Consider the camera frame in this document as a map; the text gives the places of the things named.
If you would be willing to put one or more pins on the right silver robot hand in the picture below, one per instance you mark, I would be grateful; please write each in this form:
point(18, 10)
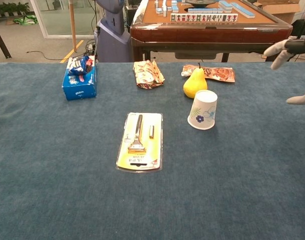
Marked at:
point(300, 46)

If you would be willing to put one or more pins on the white floral paper cup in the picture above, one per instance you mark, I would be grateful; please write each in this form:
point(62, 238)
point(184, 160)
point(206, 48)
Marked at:
point(202, 112)

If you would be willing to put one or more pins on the black tripod stand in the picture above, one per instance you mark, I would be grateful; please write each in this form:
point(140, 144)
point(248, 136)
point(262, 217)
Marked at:
point(303, 26)

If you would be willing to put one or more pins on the cardboard box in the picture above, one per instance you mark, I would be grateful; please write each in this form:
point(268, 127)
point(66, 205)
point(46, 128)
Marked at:
point(280, 8)

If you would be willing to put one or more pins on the orange spouted drink pouch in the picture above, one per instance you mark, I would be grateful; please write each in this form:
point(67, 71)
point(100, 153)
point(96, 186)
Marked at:
point(220, 73)

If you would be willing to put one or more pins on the brown wooden mahjong table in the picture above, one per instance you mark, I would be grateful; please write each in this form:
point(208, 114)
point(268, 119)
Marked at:
point(205, 33)

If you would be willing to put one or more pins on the face-up mahjong tile row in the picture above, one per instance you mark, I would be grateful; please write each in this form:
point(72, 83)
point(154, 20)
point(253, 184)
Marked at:
point(205, 17)

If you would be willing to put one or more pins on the low blue mahjong tile row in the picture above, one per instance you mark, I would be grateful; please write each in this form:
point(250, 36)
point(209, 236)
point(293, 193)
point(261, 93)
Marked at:
point(205, 10)

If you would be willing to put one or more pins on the yellow pear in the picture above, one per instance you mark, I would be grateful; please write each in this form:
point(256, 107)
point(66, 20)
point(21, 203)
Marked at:
point(193, 83)

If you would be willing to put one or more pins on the stacked blue mahjong tile cluster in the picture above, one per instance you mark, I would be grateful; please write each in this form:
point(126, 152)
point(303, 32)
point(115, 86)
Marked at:
point(165, 7)

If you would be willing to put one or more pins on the beige red snack packet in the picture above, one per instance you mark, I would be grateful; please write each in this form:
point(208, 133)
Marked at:
point(147, 75)

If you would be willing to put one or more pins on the razor blister pack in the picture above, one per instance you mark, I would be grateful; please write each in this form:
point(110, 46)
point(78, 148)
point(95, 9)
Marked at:
point(140, 152)

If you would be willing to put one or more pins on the blue cookie packet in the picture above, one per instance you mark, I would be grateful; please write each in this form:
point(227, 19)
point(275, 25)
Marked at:
point(78, 65)

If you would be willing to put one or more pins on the blue cookie box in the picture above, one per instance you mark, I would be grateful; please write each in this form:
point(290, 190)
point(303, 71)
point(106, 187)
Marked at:
point(80, 91)

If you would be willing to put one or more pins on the wooden pole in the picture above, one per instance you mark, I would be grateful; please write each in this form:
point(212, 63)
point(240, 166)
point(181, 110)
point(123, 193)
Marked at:
point(73, 27)

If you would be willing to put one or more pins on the blue felt table cover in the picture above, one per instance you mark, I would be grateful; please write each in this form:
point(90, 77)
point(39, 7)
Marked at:
point(67, 162)

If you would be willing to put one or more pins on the green bag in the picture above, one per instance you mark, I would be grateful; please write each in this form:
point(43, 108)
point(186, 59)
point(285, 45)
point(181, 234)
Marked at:
point(26, 20)

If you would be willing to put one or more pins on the green potted plants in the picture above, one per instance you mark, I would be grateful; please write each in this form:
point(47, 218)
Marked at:
point(10, 8)

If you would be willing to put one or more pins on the black table leg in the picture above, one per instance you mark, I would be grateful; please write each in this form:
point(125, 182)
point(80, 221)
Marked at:
point(1, 40)

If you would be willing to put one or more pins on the long blue mahjong tile wall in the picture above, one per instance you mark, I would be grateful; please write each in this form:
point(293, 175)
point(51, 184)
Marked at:
point(243, 10)

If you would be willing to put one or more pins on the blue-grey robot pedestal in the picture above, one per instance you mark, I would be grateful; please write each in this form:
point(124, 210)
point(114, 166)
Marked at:
point(112, 32)

